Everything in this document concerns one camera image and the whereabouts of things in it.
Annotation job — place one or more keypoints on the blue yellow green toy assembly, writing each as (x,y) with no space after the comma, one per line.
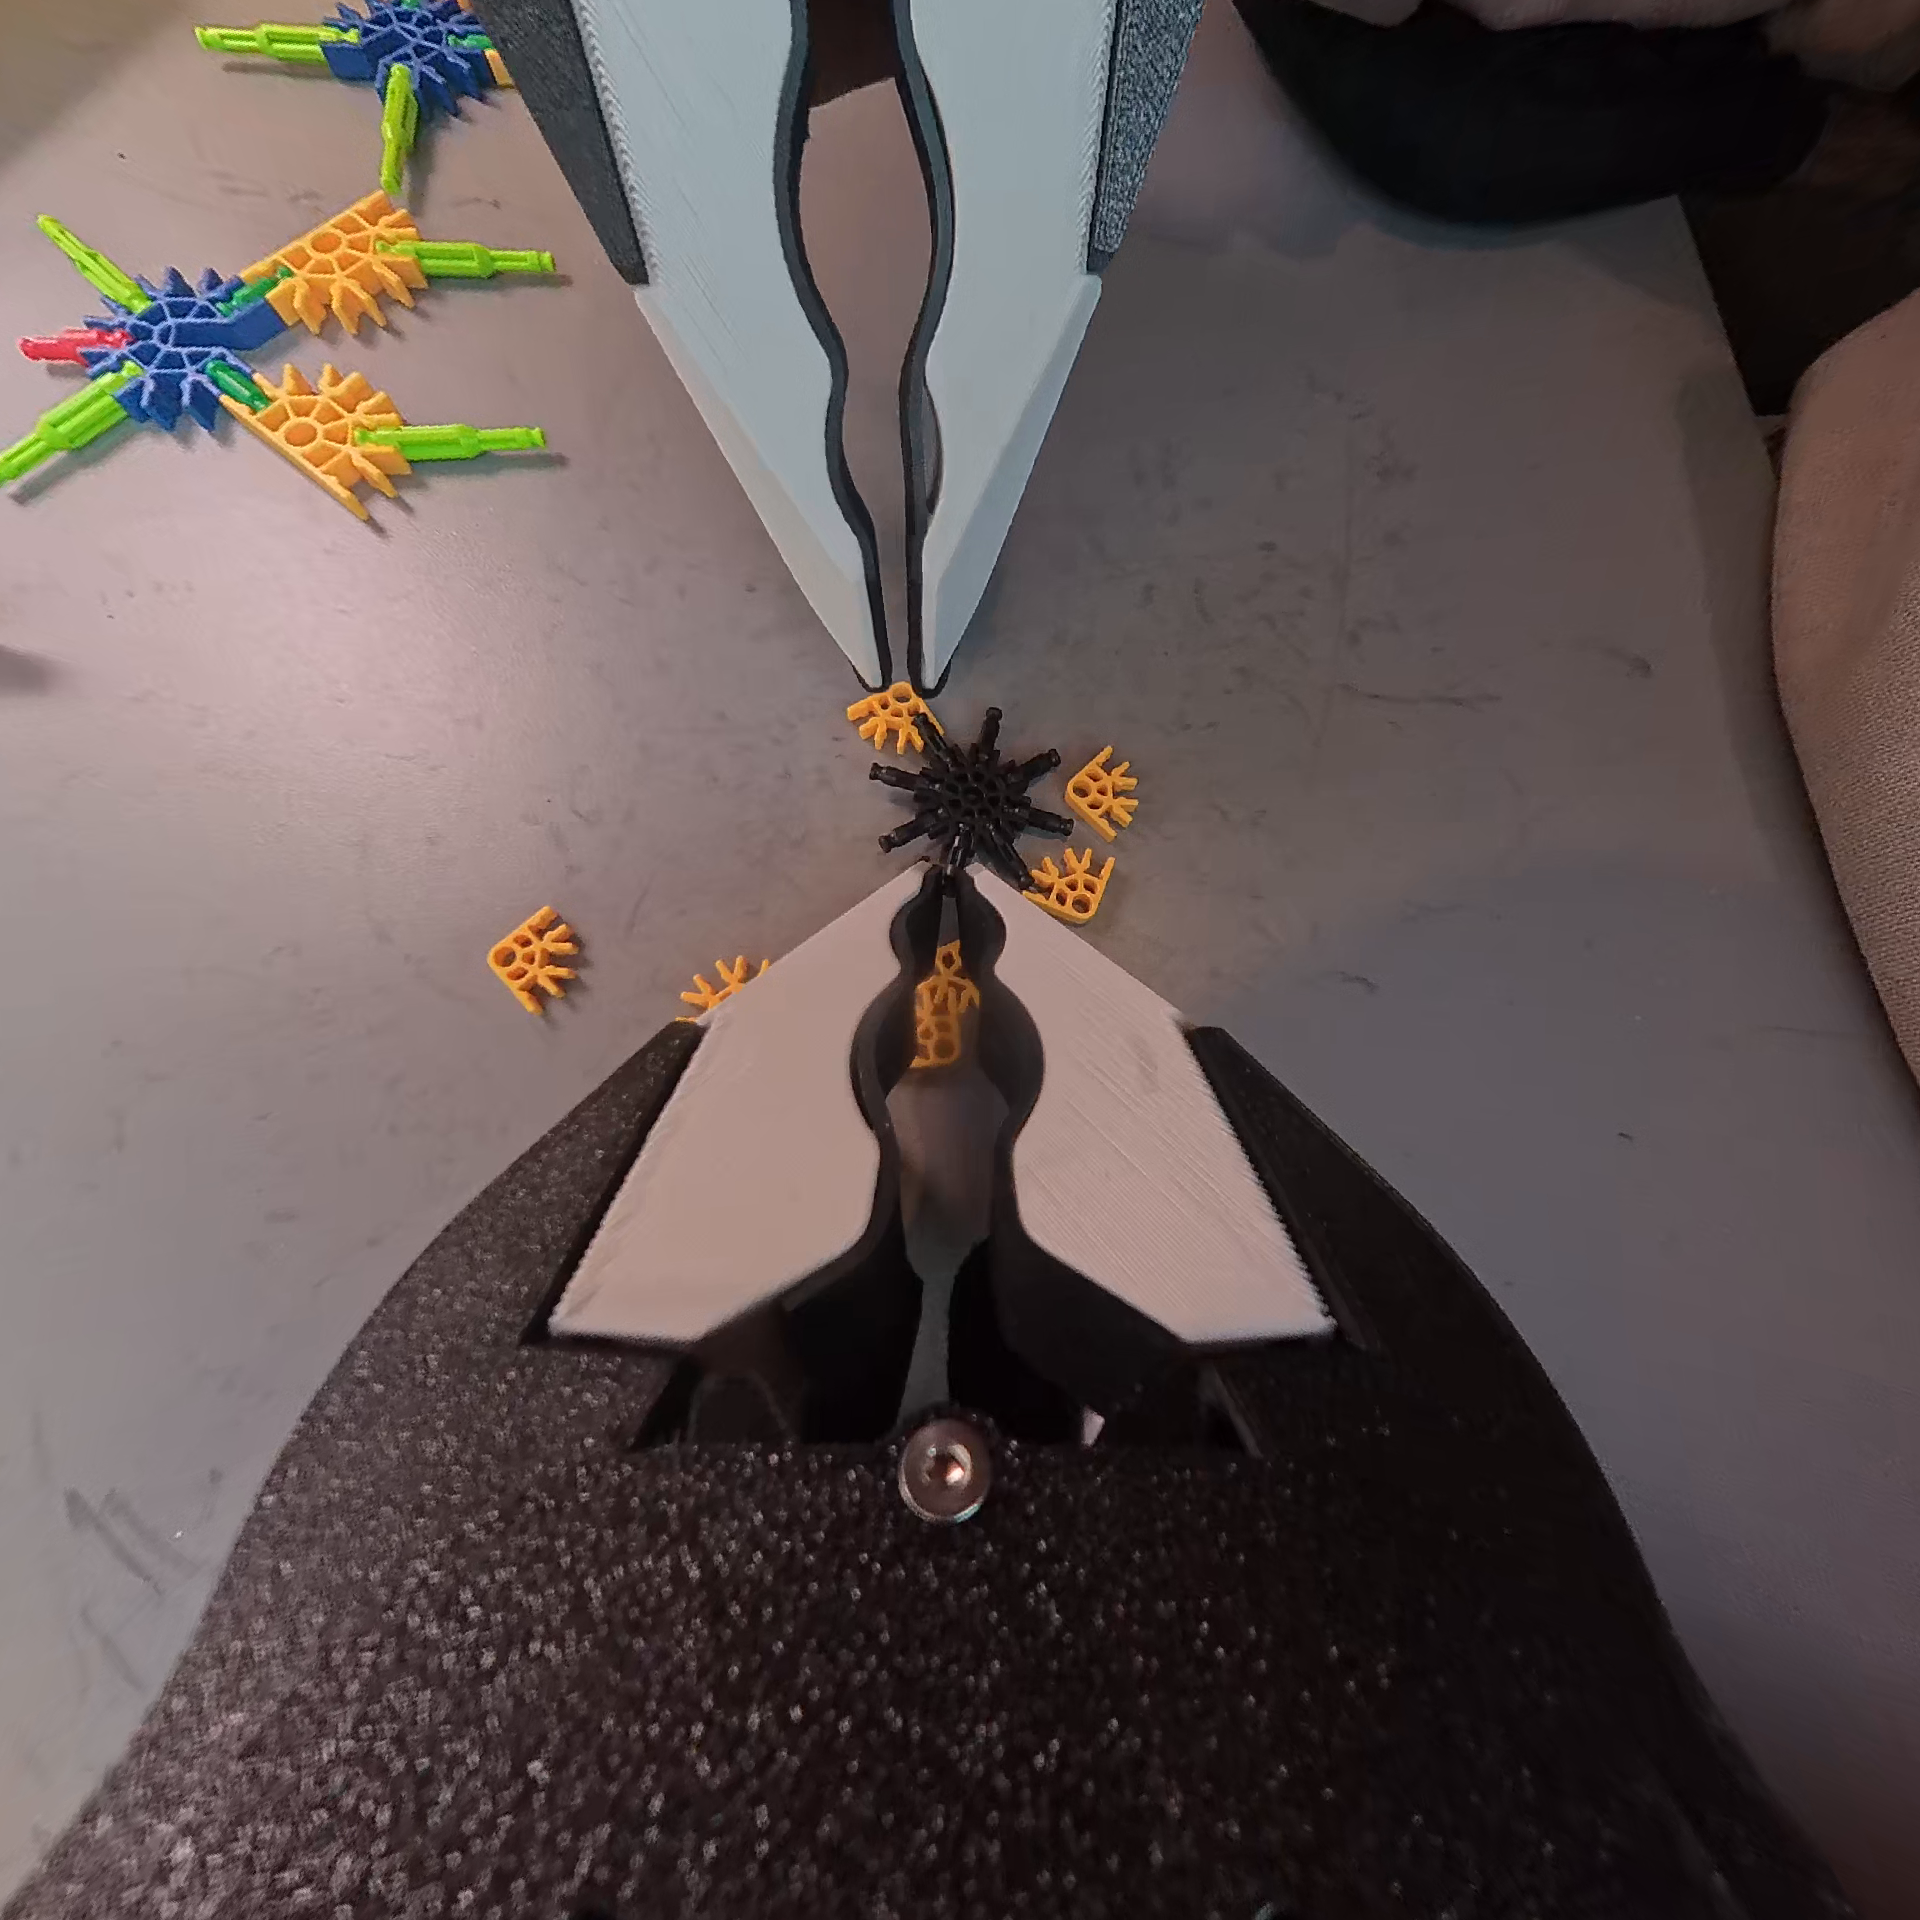
(165,355)

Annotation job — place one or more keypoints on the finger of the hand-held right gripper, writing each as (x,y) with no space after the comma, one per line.
(1021,225)
(707,225)

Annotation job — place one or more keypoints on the black snowflake connector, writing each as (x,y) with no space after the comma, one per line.
(968,793)

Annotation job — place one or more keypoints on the small yellow connectors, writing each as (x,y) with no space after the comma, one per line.
(1071,895)

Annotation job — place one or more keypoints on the person's right forearm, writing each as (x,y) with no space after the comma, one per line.
(1802,13)

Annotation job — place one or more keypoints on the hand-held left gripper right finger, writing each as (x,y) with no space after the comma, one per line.
(1153,1186)

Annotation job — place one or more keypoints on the beige sweatshirt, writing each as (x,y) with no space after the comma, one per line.
(1861,674)

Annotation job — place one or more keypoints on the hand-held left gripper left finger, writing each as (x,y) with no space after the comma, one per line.
(736,1186)

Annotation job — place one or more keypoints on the yellow connector piece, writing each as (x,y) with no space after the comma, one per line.
(1095,793)
(885,714)

